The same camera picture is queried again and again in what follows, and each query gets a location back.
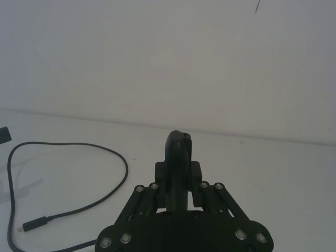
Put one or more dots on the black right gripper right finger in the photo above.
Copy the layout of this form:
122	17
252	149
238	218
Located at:
196	173

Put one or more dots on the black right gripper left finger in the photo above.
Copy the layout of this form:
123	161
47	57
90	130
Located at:
174	162

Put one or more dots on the white table cloth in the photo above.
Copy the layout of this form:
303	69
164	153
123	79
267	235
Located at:
262	183

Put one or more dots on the small black flat object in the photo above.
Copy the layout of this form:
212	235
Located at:
4	135

